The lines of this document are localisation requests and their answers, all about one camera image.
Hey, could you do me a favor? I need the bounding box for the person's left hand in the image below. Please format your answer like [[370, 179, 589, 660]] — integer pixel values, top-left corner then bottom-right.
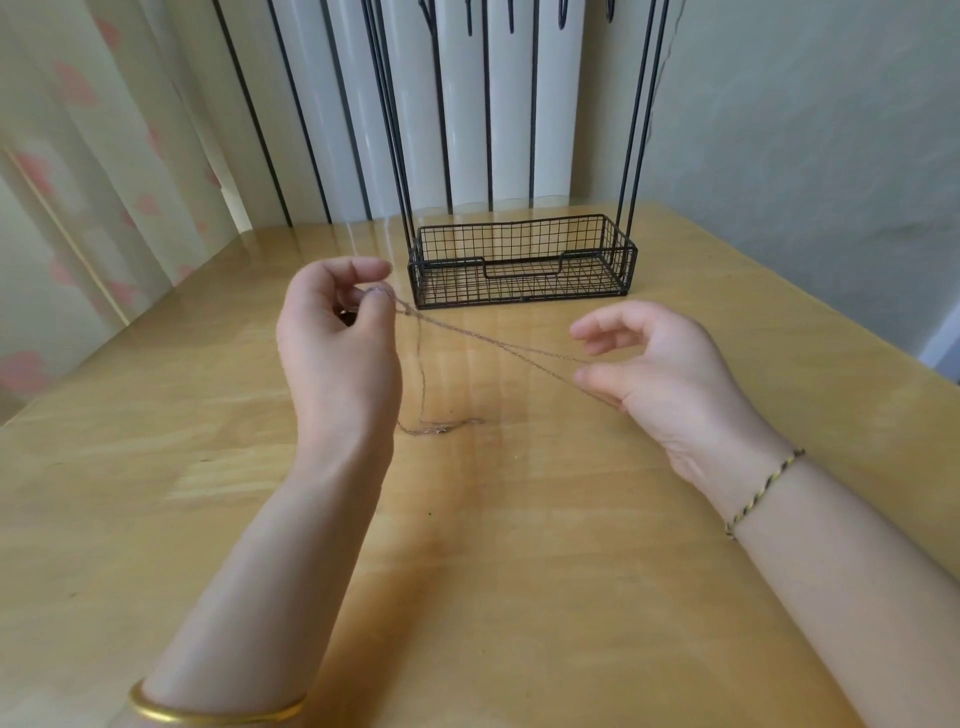
[[274, 253, 407, 470]]

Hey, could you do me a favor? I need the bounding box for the person's left forearm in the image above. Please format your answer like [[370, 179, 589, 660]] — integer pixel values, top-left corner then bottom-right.
[[108, 432, 389, 728]]

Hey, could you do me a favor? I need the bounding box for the pink floral curtain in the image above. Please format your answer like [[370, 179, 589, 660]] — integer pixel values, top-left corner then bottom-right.
[[0, 0, 252, 426]]

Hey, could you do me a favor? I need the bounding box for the person's right forearm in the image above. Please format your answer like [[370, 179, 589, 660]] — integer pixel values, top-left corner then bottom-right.
[[727, 454, 960, 728]]

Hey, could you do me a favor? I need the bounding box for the chain necklace with pendant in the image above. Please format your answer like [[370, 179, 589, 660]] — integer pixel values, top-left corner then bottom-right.
[[343, 283, 620, 440]]

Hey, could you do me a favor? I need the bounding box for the black wire jewelry rack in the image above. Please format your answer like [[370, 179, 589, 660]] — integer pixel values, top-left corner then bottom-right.
[[360, 0, 689, 311]]

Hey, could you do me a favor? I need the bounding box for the white black-striped curtain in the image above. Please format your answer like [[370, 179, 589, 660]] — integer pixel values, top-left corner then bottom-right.
[[162, 0, 590, 231]]

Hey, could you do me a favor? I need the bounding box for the braided cord bracelet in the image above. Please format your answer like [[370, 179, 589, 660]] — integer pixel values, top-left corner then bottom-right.
[[724, 445, 809, 540]]

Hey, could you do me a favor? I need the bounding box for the person's right hand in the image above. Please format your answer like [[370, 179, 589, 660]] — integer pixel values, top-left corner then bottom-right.
[[567, 297, 800, 515]]

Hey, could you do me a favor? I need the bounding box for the white door frame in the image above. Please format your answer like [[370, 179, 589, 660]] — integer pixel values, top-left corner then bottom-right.
[[916, 297, 960, 380]]

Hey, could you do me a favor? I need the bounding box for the gold bangle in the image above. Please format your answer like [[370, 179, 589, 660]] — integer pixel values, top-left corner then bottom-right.
[[126, 678, 312, 728]]

